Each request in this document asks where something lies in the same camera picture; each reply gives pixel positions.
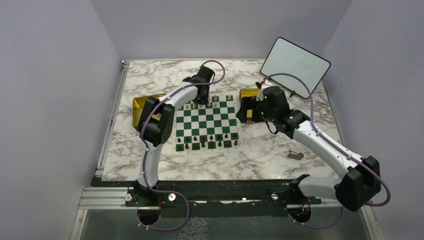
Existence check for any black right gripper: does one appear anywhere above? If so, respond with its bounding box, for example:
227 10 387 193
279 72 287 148
236 95 277 123

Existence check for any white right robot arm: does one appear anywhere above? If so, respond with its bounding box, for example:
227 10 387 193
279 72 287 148
236 86 382 212

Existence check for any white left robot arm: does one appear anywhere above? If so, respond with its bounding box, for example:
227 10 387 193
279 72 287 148
137 66 215 206

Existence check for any green white chess board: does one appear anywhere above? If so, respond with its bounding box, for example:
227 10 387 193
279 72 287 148
171 92 244 156

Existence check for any right gold metal tin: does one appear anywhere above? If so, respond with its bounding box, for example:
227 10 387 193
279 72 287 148
239 88 264 123

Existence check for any gold metal tin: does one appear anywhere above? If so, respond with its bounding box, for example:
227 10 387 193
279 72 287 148
132 94 165 130
239 88 264 123

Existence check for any small whiteboard on stand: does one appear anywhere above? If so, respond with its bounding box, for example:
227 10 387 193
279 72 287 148
259 37 331 93

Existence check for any small brass padlock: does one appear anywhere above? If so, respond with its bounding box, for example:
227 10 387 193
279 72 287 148
287 150 304 160

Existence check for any left gold metal tin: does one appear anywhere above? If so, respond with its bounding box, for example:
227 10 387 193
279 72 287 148
132 94 165 130

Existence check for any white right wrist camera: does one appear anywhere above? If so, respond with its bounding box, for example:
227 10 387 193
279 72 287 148
255 79 272 101

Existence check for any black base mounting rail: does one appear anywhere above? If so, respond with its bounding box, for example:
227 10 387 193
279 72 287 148
124 179 321 218

